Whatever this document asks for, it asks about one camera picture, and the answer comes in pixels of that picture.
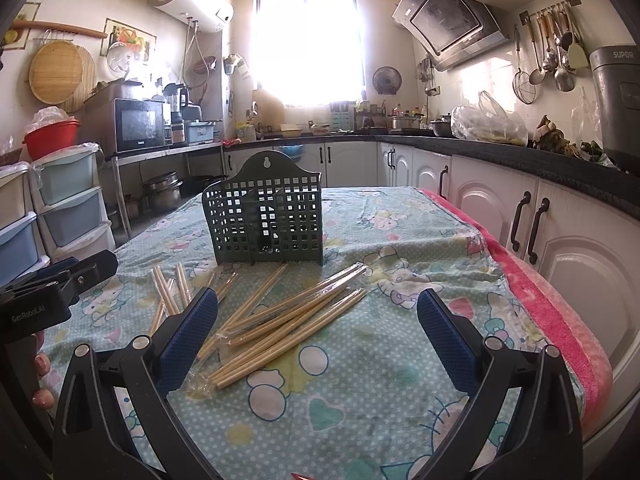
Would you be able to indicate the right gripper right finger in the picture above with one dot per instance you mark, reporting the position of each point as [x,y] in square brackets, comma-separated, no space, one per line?
[544,437]

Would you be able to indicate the red plastic basin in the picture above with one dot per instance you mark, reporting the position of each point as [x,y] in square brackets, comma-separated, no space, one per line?
[51,138]

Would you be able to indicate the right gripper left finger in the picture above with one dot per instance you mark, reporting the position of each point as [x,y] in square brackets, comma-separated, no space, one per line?
[91,439]

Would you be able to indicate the bamboo chopsticks pair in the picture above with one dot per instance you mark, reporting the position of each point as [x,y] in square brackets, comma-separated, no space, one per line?
[221,283]
[183,285]
[248,306]
[266,321]
[308,325]
[164,291]

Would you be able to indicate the plastic drawer tower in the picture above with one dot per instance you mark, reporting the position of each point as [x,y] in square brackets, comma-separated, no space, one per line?
[69,203]

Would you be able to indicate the pink towel blanket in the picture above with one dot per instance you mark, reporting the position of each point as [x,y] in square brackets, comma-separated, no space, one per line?
[556,320]

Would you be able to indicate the grey air fryer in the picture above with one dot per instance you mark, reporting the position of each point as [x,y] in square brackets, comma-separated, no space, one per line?
[615,71]

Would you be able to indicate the black range hood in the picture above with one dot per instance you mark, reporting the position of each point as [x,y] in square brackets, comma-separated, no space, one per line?
[452,32]

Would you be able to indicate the black microwave oven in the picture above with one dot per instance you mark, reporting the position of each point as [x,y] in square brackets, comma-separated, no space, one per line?
[119,118]

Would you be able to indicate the black blender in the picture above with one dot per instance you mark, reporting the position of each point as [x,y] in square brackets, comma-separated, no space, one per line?
[177,96]

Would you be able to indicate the stacked steel pots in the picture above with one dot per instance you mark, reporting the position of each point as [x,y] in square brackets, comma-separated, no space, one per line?
[163,192]

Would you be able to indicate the round bamboo tray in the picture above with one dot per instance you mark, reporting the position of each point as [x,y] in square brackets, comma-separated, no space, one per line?
[62,74]

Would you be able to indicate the left hand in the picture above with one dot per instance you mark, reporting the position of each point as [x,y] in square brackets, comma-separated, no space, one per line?
[42,397]

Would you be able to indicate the plastic bag of food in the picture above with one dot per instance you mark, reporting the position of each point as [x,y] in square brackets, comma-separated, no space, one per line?
[488,122]

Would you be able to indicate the hanging metal ladle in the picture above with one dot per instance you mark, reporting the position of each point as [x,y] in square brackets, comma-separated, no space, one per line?
[537,75]

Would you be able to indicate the round wall fan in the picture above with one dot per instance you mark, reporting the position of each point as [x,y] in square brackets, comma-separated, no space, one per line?
[386,80]

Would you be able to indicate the framed fruit picture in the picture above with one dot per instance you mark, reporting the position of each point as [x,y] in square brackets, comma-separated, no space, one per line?
[141,43]

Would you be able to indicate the steel pot on counter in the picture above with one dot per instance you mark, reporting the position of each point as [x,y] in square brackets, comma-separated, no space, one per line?
[442,127]

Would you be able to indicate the dark green utensil basket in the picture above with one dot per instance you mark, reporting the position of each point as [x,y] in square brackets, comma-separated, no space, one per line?
[270,211]

